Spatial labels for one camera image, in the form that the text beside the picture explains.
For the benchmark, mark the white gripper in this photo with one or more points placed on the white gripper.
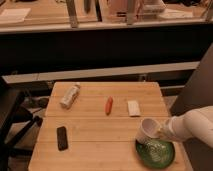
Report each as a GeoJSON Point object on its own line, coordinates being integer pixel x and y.
{"type": "Point", "coordinates": [165, 131]}

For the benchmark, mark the green ceramic bowl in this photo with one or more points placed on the green ceramic bowl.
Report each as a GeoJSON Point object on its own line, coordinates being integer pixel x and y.
{"type": "Point", "coordinates": [155, 154]}

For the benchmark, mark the metal frame post left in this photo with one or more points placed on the metal frame post left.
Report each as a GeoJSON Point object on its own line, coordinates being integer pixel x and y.
{"type": "Point", "coordinates": [72, 13]}

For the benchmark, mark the white plastic bottle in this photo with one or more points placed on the white plastic bottle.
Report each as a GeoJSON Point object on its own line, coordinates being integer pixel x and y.
{"type": "Point", "coordinates": [70, 95]}

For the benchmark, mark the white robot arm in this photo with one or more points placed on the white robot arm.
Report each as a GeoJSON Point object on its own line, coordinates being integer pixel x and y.
{"type": "Point", "coordinates": [195, 123]}

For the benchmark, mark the metal frame post right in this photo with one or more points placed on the metal frame post right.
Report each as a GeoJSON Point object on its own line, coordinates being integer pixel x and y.
{"type": "Point", "coordinates": [130, 12]}

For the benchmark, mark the orange carrot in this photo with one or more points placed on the orange carrot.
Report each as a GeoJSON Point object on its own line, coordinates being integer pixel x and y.
{"type": "Point", "coordinates": [108, 106]}

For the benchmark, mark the white ceramic cup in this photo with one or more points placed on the white ceramic cup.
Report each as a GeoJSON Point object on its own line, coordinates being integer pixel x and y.
{"type": "Point", "coordinates": [148, 129]}

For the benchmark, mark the white paper sheet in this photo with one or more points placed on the white paper sheet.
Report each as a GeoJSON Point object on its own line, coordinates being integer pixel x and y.
{"type": "Point", "coordinates": [9, 16]}

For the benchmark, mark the metal frame post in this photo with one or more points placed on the metal frame post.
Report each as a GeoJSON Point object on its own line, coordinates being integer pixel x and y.
{"type": "Point", "coordinates": [130, 12]}
{"type": "Point", "coordinates": [72, 13]}

